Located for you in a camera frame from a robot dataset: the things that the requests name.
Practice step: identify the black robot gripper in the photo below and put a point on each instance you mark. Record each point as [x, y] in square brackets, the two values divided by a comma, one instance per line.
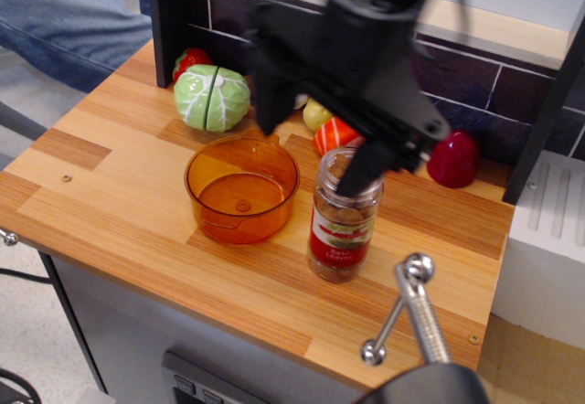
[359, 69]

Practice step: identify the clear almond jar red label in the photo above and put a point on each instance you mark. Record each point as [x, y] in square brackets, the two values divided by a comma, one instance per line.
[341, 227]

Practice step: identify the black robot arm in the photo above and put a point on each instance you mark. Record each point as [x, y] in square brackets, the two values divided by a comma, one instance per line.
[354, 58]

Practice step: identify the orange transparent plastic pot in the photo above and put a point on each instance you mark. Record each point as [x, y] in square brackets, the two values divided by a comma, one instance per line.
[242, 187]

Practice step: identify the orange toy salmon slice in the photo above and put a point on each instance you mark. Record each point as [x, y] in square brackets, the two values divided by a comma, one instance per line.
[333, 134]

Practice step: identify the yellow toy potato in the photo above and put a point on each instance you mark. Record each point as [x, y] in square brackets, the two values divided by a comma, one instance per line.
[315, 114]

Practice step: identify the white toy garlic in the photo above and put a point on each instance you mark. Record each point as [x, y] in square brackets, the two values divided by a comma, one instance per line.
[300, 101]

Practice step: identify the green toy cabbage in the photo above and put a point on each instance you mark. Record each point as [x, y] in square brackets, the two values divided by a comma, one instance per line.
[211, 98]

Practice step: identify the red toy strawberry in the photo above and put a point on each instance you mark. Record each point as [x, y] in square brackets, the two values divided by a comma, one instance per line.
[190, 57]

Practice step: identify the white toy sink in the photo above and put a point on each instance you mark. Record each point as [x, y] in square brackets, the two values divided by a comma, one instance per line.
[541, 284]

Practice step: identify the grey toy stove cabinet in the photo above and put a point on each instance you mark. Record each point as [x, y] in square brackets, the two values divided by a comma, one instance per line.
[140, 350]

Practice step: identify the person leg in jeans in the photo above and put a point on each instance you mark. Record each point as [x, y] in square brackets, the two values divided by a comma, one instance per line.
[79, 43]

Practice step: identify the metal clamp screw handle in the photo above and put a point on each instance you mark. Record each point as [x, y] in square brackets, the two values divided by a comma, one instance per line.
[412, 275]

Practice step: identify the black shelf frame post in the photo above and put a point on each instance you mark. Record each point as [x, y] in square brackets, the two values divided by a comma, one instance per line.
[547, 117]

